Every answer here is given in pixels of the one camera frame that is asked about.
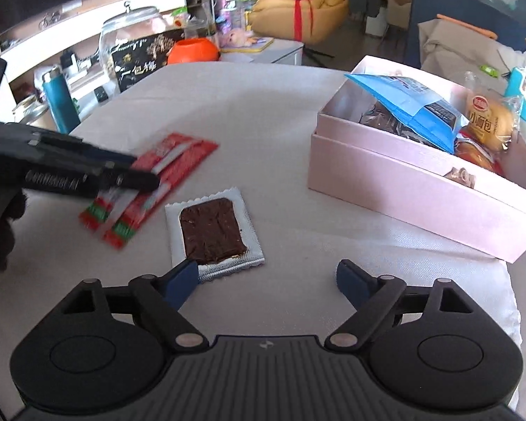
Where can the long orange pillow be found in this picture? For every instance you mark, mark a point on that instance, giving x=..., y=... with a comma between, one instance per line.
x=464, y=24

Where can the red ribbon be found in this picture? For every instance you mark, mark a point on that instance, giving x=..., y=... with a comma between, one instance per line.
x=298, y=17

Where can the teal water bottle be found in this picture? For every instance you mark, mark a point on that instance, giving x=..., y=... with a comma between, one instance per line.
x=61, y=105

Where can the small green packet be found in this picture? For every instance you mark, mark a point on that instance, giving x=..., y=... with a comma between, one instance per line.
x=490, y=71

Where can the white side table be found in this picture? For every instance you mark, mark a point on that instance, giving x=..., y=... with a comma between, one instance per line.
x=285, y=55

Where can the yellow book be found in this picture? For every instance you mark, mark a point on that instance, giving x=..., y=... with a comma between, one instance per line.
x=263, y=44

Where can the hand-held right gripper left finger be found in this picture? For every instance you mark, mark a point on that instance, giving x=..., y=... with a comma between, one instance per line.
x=182, y=280

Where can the red roast chicken packet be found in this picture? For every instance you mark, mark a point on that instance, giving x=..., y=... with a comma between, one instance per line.
x=477, y=153

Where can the grey covered sofa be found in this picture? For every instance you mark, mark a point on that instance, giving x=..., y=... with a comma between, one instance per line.
x=456, y=52

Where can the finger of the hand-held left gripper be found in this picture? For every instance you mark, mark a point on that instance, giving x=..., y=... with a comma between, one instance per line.
x=92, y=151
x=131, y=180

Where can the blue snack packet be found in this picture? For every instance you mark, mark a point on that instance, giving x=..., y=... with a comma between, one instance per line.
x=403, y=96

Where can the orange pumpkin bucket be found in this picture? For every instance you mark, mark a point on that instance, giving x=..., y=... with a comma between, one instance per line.
x=193, y=52

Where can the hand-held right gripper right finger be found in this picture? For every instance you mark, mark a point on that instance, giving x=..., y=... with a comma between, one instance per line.
x=353, y=283

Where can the black plum packet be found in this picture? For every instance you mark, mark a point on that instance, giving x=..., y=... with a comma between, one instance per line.
x=144, y=61

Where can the small white box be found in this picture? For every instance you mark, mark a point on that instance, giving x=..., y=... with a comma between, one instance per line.
x=375, y=24

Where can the clear bread packet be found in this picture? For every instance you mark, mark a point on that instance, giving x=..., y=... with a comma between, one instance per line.
x=491, y=118

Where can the pink plush toy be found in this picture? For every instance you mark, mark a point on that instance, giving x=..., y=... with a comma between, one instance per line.
x=239, y=37

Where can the glass jar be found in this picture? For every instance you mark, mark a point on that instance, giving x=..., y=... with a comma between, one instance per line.
x=131, y=22

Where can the red stick packet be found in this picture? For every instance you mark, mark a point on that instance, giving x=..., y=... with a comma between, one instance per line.
x=162, y=155
x=186, y=166

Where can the brown chocolate bar packet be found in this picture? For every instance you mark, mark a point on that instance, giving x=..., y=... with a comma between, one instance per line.
x=210, y=228

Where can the blue tissue holder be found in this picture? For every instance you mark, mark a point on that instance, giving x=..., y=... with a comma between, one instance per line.
x=515, y=83

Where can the pink cardboard box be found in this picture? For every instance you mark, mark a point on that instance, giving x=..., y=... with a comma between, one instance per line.
x=399, y=184

